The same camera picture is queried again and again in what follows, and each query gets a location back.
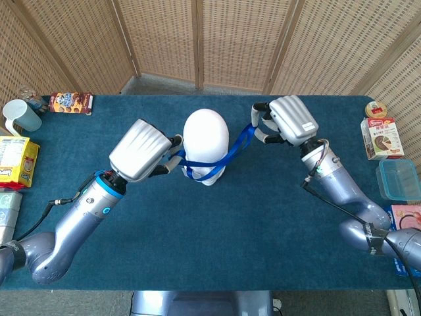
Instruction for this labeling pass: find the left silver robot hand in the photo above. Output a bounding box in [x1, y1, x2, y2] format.
[109, 118, 184, 182]

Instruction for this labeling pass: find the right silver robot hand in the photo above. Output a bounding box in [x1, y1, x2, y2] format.
[251, 95, 319, 147]

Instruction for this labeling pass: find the blue lanyard with white badge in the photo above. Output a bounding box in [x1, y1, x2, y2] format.
[168, 123, 259, 182]

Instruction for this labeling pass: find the white foam mannequin head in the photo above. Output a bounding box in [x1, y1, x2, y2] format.
[182, 108, 230, 187]

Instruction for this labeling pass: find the brown cookie box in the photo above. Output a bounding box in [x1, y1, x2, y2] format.
[48, 92, 94, 116]

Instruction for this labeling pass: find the small round yellow tin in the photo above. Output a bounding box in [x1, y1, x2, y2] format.
[364, 101, 388, 119]

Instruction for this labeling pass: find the white red pie box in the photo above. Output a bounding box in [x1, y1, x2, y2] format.
[360, 117, 405, 161]

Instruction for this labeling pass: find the bamboo folding screen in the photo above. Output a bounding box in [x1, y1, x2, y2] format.
[0, 0, 421, 165]

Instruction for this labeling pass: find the teal carpet table mat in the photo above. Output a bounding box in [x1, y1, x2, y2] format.
[0, 94, 409, 291]

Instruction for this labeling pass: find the pale blue plastic pitcher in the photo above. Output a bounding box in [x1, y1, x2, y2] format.
[2, 99, 43, 138]

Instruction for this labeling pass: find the yellow snack box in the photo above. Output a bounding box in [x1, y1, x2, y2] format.
[0, 135, 41, 189]

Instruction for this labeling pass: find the clear blue plastic container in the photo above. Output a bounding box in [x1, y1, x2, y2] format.
[375, 159, 421, 201]

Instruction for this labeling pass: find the clear glass jar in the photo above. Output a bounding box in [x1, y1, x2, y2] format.
[18, 84, 49, 115]

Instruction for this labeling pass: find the red snack packet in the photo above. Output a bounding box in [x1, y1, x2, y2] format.
[0, 182, 29, 192]

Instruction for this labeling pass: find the pale green tissue pack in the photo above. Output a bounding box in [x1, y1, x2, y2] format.
[0, 190, 23, 245]

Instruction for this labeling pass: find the pink blue cookie box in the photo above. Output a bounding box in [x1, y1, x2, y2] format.
[383, 204, 421, 277]

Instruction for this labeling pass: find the grey robot torso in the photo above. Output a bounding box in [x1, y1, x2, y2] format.
[130, 290, 274, 316]

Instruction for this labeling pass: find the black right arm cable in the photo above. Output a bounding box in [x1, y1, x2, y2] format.
[301, 140, 421, 297]

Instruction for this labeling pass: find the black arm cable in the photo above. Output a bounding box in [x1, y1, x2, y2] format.
[14, 172, 106, 243]
[301, 140, 421, 297]

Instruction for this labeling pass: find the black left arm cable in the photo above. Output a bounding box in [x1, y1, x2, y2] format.
[14, 172, 106, 243]

